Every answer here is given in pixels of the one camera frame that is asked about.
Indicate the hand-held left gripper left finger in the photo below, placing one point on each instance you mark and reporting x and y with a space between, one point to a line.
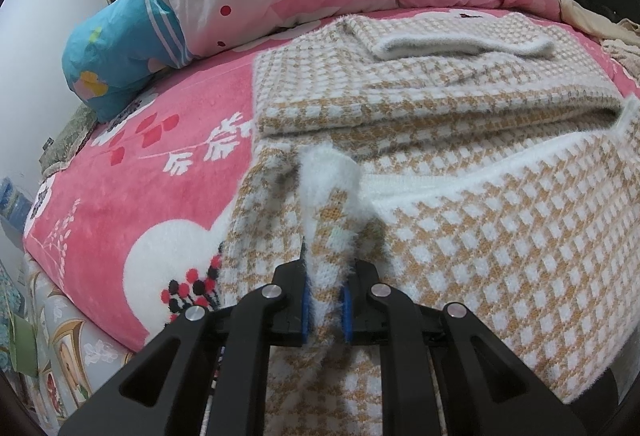
305 311

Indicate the blue packet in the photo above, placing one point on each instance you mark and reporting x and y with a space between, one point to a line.
12 201

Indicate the green fabric item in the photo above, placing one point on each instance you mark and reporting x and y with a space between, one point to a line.
22 343

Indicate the beige clothes pile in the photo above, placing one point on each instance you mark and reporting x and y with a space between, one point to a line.
595 16

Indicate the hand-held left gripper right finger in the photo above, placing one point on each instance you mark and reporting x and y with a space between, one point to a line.
346 311

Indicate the pink floral blanket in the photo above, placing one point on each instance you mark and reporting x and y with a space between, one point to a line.
125 196

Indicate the green patterned pillow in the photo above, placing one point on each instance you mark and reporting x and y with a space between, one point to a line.
70 138

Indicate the fruit print bedsheet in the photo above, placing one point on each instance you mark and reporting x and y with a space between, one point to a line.
65 366

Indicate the beige houndstooth coat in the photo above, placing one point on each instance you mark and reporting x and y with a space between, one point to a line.
500 241

